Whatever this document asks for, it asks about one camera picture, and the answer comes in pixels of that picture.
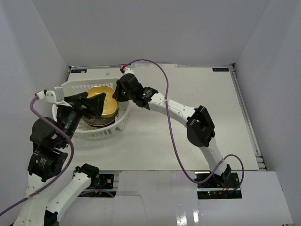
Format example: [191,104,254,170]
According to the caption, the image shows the yellow square panda plate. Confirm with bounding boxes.
[87,86,119,118]

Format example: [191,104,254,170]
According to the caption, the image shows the grey reindeer plate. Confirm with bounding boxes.
[82,117,115,127]

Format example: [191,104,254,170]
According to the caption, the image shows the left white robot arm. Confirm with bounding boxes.
[13,90,106,226]

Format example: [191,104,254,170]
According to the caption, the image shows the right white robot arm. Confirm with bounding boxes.
[113,71,231,188]

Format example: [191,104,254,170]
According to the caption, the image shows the white plastic dish bin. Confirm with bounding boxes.
[62,78,130,140]

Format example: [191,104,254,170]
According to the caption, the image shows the papers at back edge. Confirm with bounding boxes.
[131,62,177,71]

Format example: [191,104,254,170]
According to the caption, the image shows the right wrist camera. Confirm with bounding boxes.
[120,65,134,75]

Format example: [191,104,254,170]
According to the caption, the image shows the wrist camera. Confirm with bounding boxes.
[120,65,134,75]
[35,86,71,107]

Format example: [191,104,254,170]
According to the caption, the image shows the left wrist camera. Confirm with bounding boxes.
[35,86,71,107]

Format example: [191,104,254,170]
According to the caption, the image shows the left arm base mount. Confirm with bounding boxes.
[79,174,116,198]

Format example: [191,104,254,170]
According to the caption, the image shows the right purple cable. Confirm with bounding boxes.
[123,58,245,193]

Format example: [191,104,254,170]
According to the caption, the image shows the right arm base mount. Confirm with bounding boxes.
[197,172,242,200]

